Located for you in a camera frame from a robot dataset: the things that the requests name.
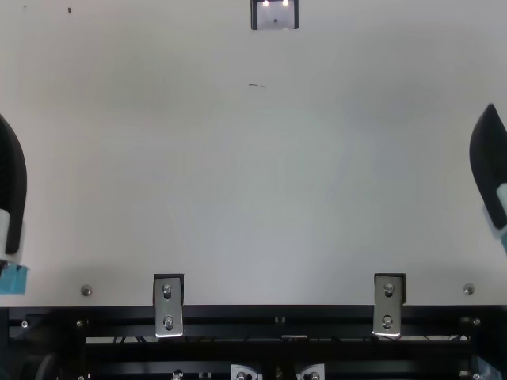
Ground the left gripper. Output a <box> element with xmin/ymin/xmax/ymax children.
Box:
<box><xmin>0</xmin><ymin>113</ymin><xmax>32</xmax><ymax>296</ymax></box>

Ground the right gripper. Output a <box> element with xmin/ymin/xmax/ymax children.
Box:
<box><xmin>468</xmin><ymin>103</ymin><xmax>507</xmax><ymax>255</ymax></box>

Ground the small square scanner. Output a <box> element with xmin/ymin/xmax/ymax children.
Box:
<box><xmin>250</xmin><ymin>0</ymin><xmax>300</xmax><ymax>32</ymax></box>

